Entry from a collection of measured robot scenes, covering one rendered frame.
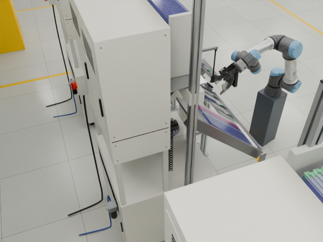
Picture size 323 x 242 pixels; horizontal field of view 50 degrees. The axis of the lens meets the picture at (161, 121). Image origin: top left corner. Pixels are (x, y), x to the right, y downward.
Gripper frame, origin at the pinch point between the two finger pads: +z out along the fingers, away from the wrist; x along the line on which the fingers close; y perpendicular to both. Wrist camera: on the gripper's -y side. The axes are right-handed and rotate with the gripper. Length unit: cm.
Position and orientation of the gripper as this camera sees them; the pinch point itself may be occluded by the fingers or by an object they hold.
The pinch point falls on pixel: (214, 89)
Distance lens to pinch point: 228.8
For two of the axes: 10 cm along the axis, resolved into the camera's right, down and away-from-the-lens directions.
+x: 3.5, 6.2, -7.0
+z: -7.8, 6.1, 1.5
